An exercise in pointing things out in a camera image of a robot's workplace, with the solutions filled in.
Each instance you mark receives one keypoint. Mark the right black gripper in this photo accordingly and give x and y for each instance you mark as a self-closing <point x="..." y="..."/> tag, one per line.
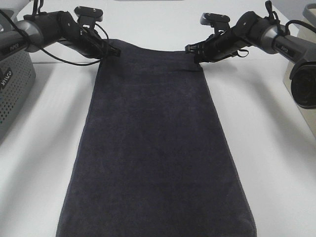
<point x="224" y="45"/>

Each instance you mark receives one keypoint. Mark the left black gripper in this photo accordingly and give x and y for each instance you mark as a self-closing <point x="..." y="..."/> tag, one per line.
<point x="84" y="40"/>

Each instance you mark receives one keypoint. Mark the dark grey towel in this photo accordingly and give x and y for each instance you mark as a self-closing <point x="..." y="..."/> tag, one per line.
<point x="153" y="160"/>

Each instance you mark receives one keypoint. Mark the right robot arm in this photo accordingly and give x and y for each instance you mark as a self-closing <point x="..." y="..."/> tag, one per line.
<point x="268" y="35"/>

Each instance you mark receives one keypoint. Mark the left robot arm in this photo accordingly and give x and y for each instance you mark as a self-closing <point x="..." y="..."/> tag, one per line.
<point x="38" y="31"/>

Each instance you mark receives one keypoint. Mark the grey perforated plastic basket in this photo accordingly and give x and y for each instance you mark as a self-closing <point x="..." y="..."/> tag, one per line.
<point x="17" y="73"/>

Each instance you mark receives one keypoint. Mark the beige fabric storage bin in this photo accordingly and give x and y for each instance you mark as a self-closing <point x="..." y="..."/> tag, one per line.
<point x="303" y="84"/>

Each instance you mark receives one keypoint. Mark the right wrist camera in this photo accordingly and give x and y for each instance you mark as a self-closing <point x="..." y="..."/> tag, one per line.
<point x="219" y="22"/>

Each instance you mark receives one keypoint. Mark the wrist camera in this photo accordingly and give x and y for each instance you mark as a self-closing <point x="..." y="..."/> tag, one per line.
<point x="88" y="16"/>
<point x="219" y="22"/>

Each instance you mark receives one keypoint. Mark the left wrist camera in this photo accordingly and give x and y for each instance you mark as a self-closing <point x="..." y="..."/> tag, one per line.
<point x="88" y="16"/>

